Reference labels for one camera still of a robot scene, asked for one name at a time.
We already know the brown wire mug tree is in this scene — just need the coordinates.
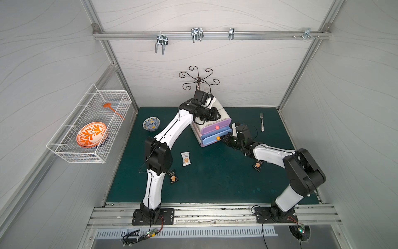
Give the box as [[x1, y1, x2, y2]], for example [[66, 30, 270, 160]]
[[178, 65, 220, 93]]

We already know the white cookie packet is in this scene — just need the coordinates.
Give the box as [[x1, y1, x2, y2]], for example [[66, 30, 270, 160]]
[[180, 151, 191, 167]]

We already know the white wire basket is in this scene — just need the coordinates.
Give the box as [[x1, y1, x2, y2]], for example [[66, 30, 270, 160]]
[[46, 85, 132, 164]]

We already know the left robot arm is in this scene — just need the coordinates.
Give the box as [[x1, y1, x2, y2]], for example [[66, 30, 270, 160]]
[[140, 98, 222, 221]]

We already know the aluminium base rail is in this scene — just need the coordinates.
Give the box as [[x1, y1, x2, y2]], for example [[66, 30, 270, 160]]
[[87, 203, 343, 228]]

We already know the white vent strip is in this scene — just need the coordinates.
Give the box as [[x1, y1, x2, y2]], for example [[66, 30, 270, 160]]
[[95, 225, 278, 240]]

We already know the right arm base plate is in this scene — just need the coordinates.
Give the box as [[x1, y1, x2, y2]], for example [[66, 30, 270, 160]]
[[251, 205, 298, 224]]

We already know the aluminium top rail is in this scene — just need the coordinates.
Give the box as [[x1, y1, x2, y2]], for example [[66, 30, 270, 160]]
[[93, 30, 332, 42]]

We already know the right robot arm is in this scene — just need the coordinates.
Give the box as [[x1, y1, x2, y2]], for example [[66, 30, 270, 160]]
[[221, 133, 326, 218]]

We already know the metal fork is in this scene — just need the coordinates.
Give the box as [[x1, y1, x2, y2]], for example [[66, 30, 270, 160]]
[[260, 113, 264, 132]]

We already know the orange spatula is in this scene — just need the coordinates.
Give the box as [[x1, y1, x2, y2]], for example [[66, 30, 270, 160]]
[[103, 102, 125, 120]]

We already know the white drawer cabinet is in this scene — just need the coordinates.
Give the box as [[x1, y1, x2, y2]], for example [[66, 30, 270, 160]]
[[190, 99, 231, 136]]

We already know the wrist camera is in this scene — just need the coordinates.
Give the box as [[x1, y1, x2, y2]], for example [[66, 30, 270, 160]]
[[193, 90, 216, 109], [232, 122, 253, 143]]

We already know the black cookie packet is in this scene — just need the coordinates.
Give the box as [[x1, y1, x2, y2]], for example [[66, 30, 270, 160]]
[[253, 160, 264, 172], [167, 169, 179, 184]]

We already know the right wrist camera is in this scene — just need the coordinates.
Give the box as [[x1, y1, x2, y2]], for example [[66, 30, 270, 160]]
[[232, 122, 253, 143]]

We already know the blue patterned bowl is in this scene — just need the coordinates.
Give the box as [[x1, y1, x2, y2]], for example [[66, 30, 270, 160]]
[[143, 117, 161, 132]]

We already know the orange patterned plate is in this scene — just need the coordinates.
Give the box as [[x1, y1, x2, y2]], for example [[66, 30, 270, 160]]
[[76, 122, 108, 148]]

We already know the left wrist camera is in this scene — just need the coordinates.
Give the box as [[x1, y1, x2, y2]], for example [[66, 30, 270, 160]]
[[193, 90, 216, 109]]

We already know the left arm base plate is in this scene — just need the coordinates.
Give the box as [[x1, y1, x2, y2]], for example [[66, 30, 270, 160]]
[[131, 206, 175, 226]]

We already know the green table mat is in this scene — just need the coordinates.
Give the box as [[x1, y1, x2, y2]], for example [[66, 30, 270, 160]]
[[107, 106, 320, 205]]

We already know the purple drawer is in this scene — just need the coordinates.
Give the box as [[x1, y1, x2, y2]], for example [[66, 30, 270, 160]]
[[200, 118, 232, 135], [201, 136, 221, 147]]

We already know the blue drawer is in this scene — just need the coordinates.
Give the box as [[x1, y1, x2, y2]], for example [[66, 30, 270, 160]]
[[201, 126, 232, 145]]

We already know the metal hook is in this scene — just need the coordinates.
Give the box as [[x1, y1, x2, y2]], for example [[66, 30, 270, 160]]
[[155, 33, 169, 55], [190, 28, 204, 43], [292, 28, 320, 40], [228, 28, 235, 40]]

